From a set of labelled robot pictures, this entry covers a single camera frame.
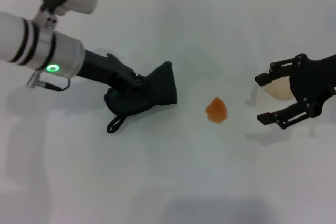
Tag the white paper cup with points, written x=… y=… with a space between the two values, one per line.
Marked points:
x=279 y=89

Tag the dark blue rag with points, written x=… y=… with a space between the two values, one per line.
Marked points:
x=157 y=87

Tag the brown liquid stain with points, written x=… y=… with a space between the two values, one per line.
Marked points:
x=216 y=111

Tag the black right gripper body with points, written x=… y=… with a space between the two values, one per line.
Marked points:
x=312 y=82

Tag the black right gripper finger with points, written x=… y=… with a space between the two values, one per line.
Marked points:
x=267 y=117
x=262 y=79

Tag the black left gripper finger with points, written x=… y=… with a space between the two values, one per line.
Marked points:
x=131 y=78

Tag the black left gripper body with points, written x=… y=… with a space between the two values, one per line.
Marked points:
x=97 y=66

